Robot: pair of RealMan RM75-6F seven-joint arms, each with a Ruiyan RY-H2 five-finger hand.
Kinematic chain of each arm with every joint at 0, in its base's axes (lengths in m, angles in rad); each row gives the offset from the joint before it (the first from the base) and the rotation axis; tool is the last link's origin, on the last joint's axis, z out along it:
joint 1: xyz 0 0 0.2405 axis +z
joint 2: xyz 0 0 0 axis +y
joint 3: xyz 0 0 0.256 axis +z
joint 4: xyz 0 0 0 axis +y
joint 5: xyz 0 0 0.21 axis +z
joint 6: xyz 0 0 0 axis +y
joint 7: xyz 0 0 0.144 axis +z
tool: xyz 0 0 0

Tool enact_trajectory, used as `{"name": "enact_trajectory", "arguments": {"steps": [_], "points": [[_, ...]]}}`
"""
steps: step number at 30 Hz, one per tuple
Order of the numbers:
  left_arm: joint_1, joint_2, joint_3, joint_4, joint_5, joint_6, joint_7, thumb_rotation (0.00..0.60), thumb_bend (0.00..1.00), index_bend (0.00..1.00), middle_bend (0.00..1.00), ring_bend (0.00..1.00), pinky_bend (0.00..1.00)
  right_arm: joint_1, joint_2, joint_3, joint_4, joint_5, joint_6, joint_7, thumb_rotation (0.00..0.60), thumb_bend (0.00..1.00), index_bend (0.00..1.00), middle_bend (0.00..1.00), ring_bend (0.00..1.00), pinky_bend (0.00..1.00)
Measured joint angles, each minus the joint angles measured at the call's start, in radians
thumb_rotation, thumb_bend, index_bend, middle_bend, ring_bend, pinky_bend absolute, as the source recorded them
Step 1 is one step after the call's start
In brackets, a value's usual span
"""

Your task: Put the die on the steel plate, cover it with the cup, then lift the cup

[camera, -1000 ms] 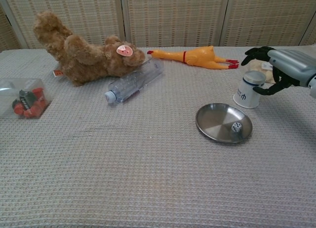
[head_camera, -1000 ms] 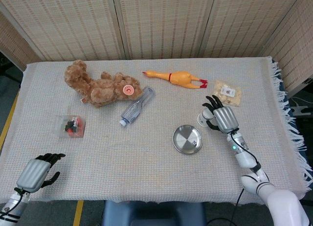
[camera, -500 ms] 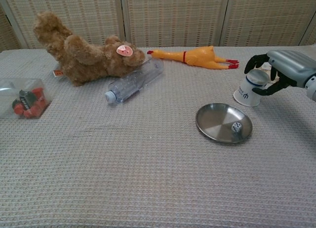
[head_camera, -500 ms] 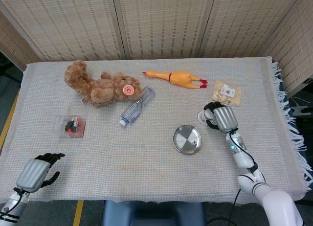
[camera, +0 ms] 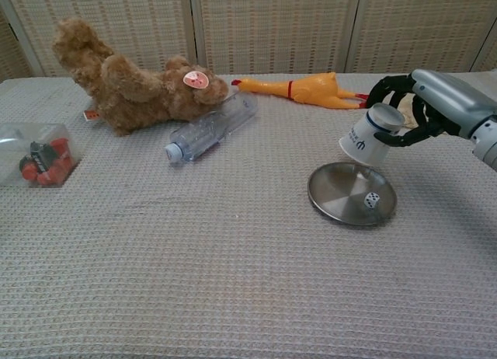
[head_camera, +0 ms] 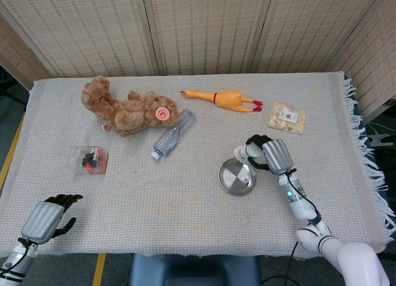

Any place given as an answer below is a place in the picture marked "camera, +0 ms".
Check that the white die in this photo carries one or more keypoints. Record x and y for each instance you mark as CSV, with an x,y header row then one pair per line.
x,y
371,201

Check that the brown teddy bear plush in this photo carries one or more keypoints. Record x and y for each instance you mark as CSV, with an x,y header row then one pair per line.
x,y
136,95

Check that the beige waffle tablecloth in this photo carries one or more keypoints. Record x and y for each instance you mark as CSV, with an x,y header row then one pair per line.
x,y
194,277

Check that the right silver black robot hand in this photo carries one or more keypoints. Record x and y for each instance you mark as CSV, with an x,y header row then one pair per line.
x,y
446,95

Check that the red black toy car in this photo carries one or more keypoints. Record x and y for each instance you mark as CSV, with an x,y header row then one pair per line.
x,y
48,161

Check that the yellow rubber chicken toy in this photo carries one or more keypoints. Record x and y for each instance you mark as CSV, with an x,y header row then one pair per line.
x,y
310,89

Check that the white paper cup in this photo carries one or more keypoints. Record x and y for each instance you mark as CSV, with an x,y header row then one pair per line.
x,y
365,141

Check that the round metal plate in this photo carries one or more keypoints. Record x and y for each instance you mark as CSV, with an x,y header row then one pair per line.
x,y
338,196

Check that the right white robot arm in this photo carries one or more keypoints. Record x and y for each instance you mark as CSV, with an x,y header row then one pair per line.
x,y
485,141

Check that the clear plastic box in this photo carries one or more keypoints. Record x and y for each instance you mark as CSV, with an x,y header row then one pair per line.
x,y
15,141

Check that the woven folding screen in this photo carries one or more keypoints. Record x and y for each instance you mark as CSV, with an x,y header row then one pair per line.
x,y
272,25

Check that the clear plastic water bottle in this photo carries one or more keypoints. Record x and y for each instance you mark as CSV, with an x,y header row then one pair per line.
x,y
209,131

